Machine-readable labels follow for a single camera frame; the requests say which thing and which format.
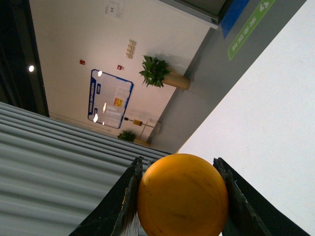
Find left potted plant gold pot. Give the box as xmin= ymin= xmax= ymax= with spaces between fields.
xmin=139 ymin=55 xmax=190 ymax=90

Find yellow push button switch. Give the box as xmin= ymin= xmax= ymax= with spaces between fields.
xmin=137 ymin=154 xmax=228 ymax=236

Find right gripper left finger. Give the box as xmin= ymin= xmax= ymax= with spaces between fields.
xmin=70 ymin=157 xmax=143 ymax=236

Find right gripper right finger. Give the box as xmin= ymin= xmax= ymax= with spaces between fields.
xmin=213 ymin=157 xmax=308 ymax=236

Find yellow sign on stand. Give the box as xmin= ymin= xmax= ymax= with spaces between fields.
xmin=124 ymin=117 xmax=161 ymax=133

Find far small potted plant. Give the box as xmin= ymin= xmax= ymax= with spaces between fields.
xmin=117 ymin=130 xmax=151 ymax=148

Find blue framed notice board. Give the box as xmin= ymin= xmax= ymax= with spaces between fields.
xmin=88 ymin=69 xmax=134 ymax=129

